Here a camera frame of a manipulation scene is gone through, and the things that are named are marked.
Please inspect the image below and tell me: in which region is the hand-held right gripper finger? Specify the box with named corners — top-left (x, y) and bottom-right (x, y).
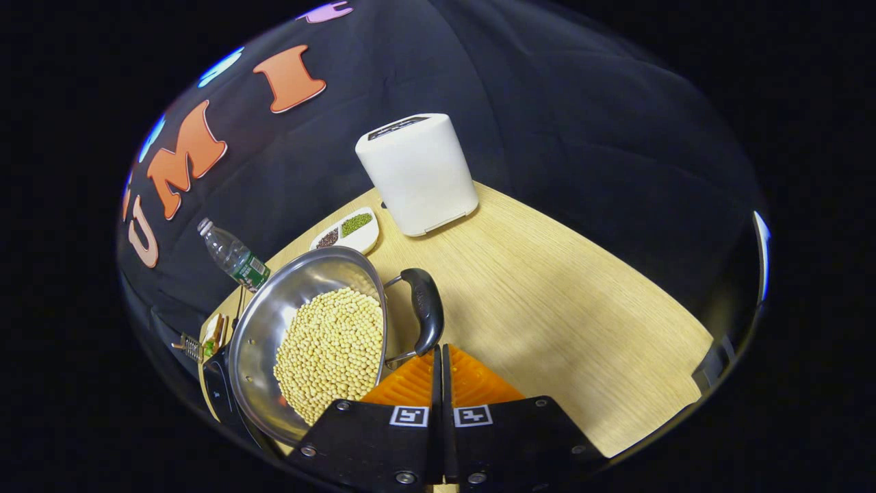
top-left (442, 344), bottom-right (610, 490)
top-left (287, 344), bottom-right (444, 490)

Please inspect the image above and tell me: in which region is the pile of yellow soybeans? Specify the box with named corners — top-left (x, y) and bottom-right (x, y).
top-left (274, 288), bottom-right (385, 426)

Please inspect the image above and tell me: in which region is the steel pot with black handle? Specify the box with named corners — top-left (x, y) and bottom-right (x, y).
top-left (227, 246), bottom-right (446, 446)

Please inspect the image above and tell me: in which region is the black induction cooktop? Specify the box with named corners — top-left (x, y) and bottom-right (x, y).
top-left (201, 346), bottom-right (274, 456)

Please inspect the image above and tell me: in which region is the white divided bean dish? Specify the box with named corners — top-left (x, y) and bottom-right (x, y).
top-left (310, 207), bottom-right (381, 255)

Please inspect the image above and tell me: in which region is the white toaster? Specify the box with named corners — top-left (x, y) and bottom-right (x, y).
top-left (355, 113), bottom-right (480, 237)

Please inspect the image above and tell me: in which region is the clear plastic water bottle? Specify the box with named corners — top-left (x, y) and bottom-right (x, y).
top-left (197, 218), bottom-right (271, 294)

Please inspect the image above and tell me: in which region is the small metal clamp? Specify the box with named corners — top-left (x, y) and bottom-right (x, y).
top-left (171, 332), bottom-right (203, 364)

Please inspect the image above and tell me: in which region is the dark table clamp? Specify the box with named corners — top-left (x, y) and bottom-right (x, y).
top-left (691, 336), bottom-right (737, 395)

